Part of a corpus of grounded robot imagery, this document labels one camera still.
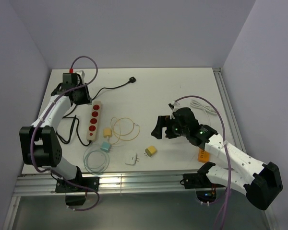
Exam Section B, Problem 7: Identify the yellow two-tone charger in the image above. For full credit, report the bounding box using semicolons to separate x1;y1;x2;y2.
144;146;157;157

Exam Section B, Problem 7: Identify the beige red power strip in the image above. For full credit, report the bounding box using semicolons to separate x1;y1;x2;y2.
86;100;102;142

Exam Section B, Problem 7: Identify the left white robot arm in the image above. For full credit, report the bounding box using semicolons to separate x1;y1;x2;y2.
19;71;92;191

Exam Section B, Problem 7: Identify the orange power strip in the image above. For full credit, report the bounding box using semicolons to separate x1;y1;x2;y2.
197;149;210;163

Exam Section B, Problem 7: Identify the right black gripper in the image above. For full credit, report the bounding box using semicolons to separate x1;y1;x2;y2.
151;115;189;139

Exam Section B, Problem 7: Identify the yellow charging cable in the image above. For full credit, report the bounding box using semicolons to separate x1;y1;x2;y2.
110;116;141;145

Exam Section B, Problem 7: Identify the white power cord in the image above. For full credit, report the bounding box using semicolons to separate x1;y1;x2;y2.
190;99;218;127

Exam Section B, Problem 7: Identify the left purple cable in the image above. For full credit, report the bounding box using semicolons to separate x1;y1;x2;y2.
30;56;100;211

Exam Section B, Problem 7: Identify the orange-yellow charger with cable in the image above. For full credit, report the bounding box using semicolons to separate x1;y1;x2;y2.
103;127;112;140

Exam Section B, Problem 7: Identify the aluminium right side rail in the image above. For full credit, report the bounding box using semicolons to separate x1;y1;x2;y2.
213;68;246;152

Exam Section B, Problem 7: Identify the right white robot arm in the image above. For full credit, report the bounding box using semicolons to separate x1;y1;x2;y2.
151;107;283;210

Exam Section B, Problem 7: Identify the light teal charger with cable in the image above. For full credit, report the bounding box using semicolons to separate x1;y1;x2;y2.
100;141;113;153

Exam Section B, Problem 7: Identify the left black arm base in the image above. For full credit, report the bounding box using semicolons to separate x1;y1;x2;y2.
55;176;100;211

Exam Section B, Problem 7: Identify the aluminium front rail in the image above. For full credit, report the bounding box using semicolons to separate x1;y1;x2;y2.
13;170;264;197

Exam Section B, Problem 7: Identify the white flat charger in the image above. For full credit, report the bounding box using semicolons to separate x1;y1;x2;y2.
124;151;139;165

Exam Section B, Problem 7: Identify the black power cord with plug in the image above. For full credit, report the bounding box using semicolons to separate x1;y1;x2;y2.
55;76;138;146

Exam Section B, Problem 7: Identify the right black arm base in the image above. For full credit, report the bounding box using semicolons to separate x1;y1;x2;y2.
180;162;217;205

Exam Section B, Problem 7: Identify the aluminium rail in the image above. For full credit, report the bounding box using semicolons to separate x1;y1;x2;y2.
13;170;264;197
213;68;246;152

